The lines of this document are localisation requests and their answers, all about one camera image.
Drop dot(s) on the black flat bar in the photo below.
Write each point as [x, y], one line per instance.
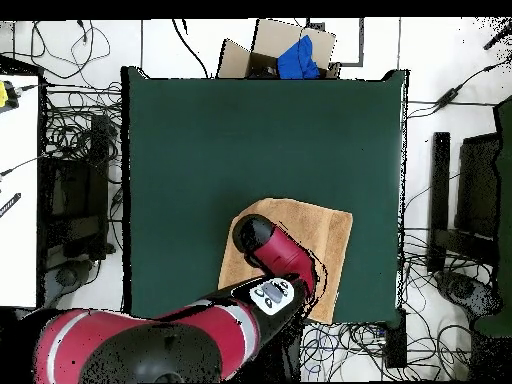
[10, 204]

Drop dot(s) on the dark green table cloth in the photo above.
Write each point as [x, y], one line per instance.
[240, 132]

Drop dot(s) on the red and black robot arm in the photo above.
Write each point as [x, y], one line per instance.
[200, 332]

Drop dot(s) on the brown cardboard box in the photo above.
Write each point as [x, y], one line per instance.
[276, 38]

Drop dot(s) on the white desk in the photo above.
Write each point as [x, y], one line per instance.
[18, 240]

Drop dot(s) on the green draped cloth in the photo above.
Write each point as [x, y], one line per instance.
[504, 200]

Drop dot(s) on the black equipment stand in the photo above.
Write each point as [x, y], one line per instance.
[98, 160]

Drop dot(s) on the black rod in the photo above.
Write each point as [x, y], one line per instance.
[498, 38]

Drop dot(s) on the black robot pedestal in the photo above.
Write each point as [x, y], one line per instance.
[284, 352]

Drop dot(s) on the blue cloth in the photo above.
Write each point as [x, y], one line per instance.
[298, 60]

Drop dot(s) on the yellow and black tool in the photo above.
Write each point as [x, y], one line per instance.
[3, 94]

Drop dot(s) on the black power strip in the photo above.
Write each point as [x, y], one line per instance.
[396, 340]

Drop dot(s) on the tan terry towel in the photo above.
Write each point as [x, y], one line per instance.
[328, 240]

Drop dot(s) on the black long beam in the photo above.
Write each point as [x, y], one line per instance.
[439, 180]

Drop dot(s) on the black round pedestal foot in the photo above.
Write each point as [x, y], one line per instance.
[460, 290]
[66, 276]

